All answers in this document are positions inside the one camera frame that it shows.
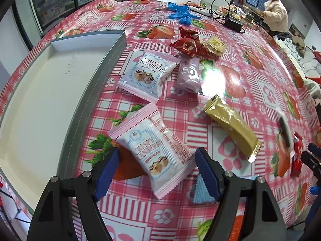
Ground black power adapter with cable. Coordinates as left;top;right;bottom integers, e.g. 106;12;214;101
210;0;234;20

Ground blue disposable gloves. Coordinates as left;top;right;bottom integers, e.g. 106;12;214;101
167;2;201;26

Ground yellow cake packet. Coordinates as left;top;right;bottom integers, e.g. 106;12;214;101
204;36;227;56

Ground strawberry print tablecloth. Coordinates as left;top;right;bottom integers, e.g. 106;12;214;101
0;0;321;241

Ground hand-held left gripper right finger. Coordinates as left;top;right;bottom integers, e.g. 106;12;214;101
195;148;289;241

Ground white blue snack packet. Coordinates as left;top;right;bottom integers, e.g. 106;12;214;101
117;51;177;98

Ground light blue snack packet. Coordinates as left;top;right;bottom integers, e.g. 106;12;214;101
193;173;217;205

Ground gold wafer packet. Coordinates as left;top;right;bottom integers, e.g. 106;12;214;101
203;94;262;163

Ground glass display cabinet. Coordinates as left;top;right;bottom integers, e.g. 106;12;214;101
15;0;109;34

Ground pale pink snack packet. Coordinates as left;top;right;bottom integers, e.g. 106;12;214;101
173;55;203;94

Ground grey tray with white inside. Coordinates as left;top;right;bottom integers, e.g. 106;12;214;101
0;30;127;214

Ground sofa with piled clothes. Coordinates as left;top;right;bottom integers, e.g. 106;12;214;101
273;34;321;98

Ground dark green snack packet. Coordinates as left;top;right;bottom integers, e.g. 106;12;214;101
278;115;295;156

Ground red snack packet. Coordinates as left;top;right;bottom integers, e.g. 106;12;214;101
291;132;305;176

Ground white pink snack packet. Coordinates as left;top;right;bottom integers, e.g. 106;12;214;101
108;103;196;200

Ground pile of assorted goods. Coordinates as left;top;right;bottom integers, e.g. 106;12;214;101
218;3;255;22

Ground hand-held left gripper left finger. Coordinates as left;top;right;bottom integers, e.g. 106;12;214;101
26;148;120;241

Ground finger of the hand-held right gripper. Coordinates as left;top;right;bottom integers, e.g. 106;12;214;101
300;151;321;179
308;143;321;156

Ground small red foil candy wrapper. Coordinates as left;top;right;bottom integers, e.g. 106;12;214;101
179;26;201;41

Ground large red foil candy wrapper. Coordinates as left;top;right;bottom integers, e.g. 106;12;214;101
169;38;208;58

